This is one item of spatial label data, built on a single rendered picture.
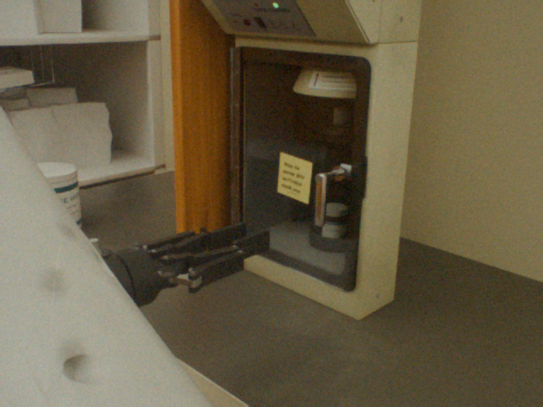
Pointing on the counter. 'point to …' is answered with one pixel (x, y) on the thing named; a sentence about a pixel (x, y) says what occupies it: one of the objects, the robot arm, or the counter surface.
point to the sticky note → (294, 177)
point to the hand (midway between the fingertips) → (240, 241)
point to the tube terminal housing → (410, 9)
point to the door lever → (324, 193)
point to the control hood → (327, 20)
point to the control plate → (266, 11)
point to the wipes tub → (64, 186)
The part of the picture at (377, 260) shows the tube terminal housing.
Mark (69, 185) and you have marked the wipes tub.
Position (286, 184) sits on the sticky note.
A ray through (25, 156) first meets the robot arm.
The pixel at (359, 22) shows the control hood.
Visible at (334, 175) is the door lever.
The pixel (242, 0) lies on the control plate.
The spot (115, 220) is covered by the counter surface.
